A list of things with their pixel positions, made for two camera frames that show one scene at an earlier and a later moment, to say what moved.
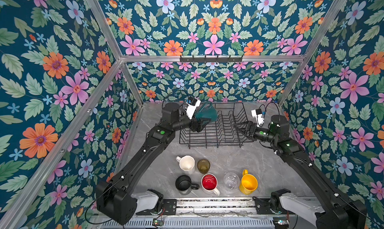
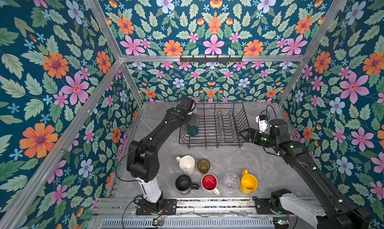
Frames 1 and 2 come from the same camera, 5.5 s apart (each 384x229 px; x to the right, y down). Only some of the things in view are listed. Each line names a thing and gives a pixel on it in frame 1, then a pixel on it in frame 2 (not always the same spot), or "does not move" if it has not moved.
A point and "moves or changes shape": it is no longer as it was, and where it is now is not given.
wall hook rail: [211, 59] does not move
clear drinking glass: [231, 181] does not move
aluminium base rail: [217, 207] does not move
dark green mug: [207, 110] moves or changes shape
